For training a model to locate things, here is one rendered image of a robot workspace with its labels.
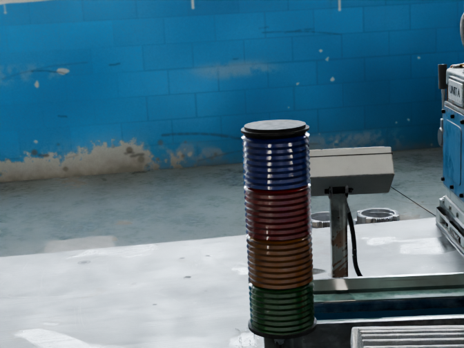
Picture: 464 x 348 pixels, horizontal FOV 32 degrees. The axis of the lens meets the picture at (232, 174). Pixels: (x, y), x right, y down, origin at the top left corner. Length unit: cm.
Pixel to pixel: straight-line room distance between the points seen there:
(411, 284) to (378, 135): 563
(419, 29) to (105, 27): 253
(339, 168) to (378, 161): 6
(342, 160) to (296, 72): 525
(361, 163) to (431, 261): 43
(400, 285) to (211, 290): 46
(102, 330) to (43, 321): 12
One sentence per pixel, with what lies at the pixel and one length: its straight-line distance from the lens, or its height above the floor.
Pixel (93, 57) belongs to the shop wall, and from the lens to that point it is 632.
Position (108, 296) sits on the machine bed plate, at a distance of 151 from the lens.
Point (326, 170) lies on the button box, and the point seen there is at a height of 106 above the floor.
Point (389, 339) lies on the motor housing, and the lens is 53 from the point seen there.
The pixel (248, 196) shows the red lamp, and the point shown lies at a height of 116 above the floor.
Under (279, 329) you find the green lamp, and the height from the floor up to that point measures 104.
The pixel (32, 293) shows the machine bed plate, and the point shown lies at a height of 80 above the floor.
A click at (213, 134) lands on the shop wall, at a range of 644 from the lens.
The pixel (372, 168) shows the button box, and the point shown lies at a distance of 126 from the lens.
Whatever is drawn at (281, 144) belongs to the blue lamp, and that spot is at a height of 121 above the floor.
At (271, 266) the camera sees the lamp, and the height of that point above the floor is 110.
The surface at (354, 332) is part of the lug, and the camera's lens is 59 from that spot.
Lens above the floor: 133
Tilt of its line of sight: 13 degrees down
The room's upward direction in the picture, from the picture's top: 3 degrees counter-clockwise
